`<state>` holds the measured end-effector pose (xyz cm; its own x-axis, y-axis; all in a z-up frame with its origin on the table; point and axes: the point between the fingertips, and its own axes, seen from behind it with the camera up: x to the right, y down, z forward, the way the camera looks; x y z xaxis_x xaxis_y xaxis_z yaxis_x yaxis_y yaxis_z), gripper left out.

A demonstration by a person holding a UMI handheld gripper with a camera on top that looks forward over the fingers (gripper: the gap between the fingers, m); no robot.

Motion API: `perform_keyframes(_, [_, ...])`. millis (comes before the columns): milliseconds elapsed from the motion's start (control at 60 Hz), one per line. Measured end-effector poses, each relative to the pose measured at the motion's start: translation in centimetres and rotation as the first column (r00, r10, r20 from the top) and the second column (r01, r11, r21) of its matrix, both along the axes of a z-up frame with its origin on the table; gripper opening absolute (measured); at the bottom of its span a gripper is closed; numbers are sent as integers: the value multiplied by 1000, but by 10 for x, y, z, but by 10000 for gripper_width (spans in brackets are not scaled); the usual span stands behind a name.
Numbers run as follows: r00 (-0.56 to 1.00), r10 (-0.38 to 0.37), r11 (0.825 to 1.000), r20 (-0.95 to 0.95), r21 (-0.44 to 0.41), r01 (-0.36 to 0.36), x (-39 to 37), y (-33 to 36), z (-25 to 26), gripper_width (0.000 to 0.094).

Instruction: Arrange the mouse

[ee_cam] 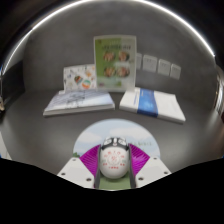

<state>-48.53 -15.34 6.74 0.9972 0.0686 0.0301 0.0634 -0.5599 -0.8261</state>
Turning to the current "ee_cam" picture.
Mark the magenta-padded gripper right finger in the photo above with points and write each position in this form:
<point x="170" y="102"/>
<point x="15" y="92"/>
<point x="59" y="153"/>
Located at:
<point x="153" y="170"/>

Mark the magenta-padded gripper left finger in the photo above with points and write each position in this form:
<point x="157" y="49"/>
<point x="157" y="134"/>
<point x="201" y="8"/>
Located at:
<point x="73" y="170"/>

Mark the white panda-print computer mouse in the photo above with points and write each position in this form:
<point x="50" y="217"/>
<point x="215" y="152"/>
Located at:
<point x="114" y="163"/>

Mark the round landscape-print mouse pad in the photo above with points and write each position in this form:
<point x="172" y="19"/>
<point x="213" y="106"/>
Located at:
<point x="116" y="128"/>

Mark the white book with blue band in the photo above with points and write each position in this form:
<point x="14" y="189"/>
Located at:
<point x="165" y="105"/>

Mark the grey patterned book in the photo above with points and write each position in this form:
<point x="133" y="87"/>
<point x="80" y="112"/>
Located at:
<point x="78" y="101"/>

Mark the small colourful printed card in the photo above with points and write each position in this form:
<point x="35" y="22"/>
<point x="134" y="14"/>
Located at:
<point x="78" y="78"/>

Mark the green food-photo sign stand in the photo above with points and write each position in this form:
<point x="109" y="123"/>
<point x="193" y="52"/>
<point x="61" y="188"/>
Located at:
<point x="115" y="63"/>

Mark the curved ceiling light strip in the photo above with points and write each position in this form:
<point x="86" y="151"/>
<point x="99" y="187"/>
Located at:
<point x="43" y="20"/>

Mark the white wall socket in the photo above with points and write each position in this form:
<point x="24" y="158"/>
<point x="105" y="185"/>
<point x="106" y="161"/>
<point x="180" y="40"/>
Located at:
<point x="139" y="61"/>
<point x="175" y="71"/>
<point x="150" y="63"/>
<point x="164" y="67"/>

